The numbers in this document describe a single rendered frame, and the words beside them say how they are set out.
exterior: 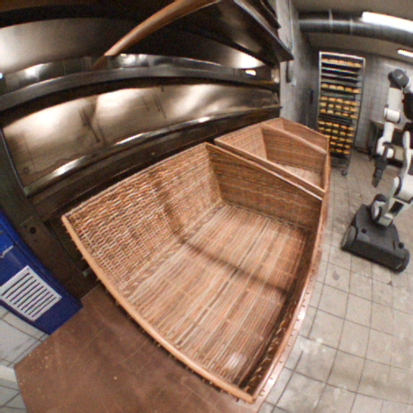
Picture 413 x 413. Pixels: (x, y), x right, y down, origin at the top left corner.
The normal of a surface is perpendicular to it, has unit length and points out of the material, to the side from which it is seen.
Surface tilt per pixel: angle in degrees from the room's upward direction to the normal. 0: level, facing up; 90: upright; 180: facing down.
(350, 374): 0
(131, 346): 0
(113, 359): 0
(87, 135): 70
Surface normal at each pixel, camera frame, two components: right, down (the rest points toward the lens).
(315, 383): -0.08, -0.81
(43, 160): 0.73, 0.00
